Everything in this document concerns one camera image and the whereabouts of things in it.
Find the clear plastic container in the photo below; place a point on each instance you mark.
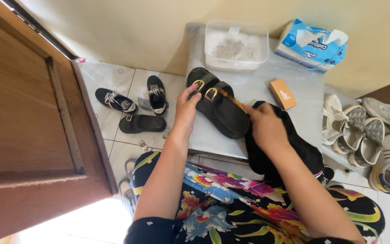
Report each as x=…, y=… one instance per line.
x=236, y=45

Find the black sneaker with white laces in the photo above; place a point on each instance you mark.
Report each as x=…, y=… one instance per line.
x=156, y=96
x=115, y=101

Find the black sandal with gold buckles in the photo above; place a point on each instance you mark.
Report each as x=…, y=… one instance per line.
x=222, y=111
x=142, y=123

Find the grey patterned slip-on shoe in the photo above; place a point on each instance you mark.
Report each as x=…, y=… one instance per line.
x=352, y=127
x=369, y=142

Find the small orange box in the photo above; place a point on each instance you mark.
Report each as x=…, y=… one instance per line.
x=282, y=94

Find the grey sock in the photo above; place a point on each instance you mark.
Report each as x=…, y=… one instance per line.
x=144, y=103

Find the crumpled paper scrap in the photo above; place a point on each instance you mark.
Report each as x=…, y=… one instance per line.
x=167, y=133

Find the white shoe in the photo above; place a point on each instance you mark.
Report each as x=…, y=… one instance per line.
x=130, y=166
x=126, y=195

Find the person's right hand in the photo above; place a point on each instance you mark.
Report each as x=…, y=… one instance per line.
x=268, y=130

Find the person's floral garment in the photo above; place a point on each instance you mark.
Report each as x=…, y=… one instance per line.
x=235, y=206

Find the brown wooden door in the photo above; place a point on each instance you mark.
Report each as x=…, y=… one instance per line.
x=25, y=118

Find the blue tissue pack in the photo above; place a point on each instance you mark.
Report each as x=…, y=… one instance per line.
x=311, y=45

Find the person's left hand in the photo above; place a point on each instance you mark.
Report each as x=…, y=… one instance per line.
x=184, y=113

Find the person's right fingers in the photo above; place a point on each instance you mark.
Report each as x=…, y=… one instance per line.
x=254, y=109

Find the black cloth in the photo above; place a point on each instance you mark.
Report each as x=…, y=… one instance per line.
x=300, y=152

